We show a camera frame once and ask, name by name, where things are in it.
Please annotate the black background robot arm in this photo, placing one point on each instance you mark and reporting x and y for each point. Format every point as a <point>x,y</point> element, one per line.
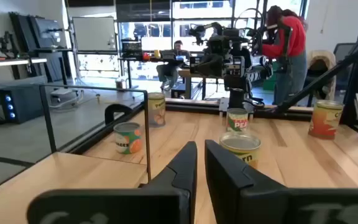
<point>9,45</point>

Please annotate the yellow cup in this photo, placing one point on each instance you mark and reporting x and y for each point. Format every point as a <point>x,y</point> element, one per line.
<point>157,54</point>

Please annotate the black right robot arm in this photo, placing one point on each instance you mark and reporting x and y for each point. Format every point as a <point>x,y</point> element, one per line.
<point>237,91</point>

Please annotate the red cup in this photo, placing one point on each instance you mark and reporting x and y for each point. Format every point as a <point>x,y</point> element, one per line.
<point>146,57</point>

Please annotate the tall peaches tin can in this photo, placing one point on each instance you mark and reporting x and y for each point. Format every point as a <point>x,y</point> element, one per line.
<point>157,109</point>

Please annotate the short corn can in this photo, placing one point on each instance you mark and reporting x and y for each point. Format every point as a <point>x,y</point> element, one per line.
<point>239,146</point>

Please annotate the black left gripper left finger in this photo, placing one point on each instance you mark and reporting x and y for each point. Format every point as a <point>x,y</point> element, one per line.
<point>135,205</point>

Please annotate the dark computer screen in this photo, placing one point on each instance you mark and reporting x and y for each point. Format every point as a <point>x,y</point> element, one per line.
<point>131,49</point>

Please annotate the person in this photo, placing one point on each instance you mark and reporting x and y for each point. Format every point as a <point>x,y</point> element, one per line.
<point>291,40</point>
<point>168,73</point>

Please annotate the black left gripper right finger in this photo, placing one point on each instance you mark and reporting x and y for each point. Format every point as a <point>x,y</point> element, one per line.
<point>259,205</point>

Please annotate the small metal container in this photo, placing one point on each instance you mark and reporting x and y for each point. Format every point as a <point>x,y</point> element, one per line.
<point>121,83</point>

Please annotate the black panel stack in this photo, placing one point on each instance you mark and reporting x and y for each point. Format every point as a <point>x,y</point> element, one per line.
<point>20,31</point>

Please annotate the wooden shelf with black frame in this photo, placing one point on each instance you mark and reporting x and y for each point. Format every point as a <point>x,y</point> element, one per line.
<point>57,180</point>

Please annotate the chair with beige jacket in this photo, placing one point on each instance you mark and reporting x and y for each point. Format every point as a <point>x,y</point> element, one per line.
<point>320,62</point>

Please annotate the grey workbench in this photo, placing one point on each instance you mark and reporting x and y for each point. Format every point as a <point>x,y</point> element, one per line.
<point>11,62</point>

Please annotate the black monitor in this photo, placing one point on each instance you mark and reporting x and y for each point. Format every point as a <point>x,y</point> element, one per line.
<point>47,37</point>

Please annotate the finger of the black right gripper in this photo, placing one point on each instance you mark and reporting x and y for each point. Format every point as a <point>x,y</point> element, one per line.
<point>201,68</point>
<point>217,67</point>

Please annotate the black computer tower blue lights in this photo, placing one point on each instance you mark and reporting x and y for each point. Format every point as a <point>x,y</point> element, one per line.
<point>26,105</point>

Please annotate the short oranges tin can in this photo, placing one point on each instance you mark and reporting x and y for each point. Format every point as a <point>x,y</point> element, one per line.
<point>127,140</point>

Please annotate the short green peas can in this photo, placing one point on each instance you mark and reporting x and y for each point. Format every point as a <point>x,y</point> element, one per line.
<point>237,123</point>

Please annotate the grey office chair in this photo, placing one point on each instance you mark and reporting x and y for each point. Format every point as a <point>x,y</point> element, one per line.
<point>343,53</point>

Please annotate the black table clamp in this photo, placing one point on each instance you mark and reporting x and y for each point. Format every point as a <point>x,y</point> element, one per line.
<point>117,107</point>

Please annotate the whiteboard on stand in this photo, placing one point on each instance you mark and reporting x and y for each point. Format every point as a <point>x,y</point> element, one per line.
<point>94,34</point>

